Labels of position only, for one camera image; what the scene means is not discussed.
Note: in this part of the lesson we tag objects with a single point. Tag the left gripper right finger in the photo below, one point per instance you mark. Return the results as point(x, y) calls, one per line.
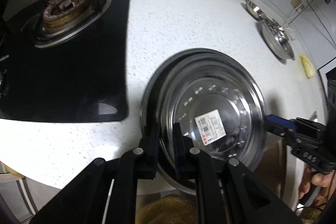
point(182, 157)

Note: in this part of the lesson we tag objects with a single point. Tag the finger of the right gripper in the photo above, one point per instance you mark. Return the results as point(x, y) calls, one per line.
point(279, 126)

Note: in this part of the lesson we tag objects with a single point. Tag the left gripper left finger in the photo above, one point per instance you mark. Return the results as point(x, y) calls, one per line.
point(149, 144)

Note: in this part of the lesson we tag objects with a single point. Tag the small labelled steel plate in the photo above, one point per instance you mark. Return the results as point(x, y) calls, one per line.
point(215, 118)

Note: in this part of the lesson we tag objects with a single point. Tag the large plain steel plate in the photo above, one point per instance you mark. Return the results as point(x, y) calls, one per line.
point(168, 113)

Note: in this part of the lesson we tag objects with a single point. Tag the large steel bowl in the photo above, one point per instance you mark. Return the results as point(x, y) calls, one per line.
point(277, 41)

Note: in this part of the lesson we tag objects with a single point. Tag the medium steel bowl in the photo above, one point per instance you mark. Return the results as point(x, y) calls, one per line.
point(254, 10)

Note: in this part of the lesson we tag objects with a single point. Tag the small steel bowl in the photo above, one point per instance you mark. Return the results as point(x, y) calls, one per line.
point(275, 25)

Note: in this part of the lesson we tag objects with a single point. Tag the person's right hand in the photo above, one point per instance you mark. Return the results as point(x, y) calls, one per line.
point(326, 182)

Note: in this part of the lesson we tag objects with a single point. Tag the black glass gas stove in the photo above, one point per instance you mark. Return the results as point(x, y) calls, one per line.
point(80, 80)

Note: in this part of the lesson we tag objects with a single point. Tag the right gas burner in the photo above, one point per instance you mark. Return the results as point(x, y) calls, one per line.
point(63, 19)

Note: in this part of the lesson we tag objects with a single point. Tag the beige wall socket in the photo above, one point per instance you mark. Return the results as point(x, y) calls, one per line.
point(297, 4)

